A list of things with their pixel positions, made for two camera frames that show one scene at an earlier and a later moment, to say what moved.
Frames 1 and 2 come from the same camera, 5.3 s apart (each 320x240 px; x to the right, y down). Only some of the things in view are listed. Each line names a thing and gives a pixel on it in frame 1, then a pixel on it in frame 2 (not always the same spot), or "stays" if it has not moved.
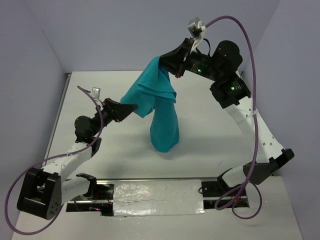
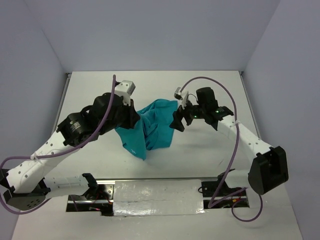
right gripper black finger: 173,61 to 178,116
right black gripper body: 200,64 to 192,112
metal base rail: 215,193 stays
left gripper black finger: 122,110 to 133,116
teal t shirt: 154,91 to 153,131
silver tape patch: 155,197 stays
